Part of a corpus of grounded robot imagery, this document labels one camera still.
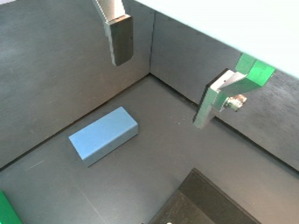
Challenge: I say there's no silver green gripper right finger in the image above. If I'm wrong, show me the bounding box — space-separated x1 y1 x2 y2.
192 53 277 129

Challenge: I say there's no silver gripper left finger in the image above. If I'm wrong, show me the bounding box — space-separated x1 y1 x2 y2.
92 0 134 67

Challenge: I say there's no blue rectangular block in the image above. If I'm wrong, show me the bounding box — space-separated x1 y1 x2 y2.
70 107 139 166

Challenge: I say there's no black curved fixture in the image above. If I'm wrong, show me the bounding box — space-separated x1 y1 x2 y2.
148 168 262 224

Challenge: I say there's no green foam shape board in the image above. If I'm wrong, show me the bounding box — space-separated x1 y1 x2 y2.
0 191 23 224

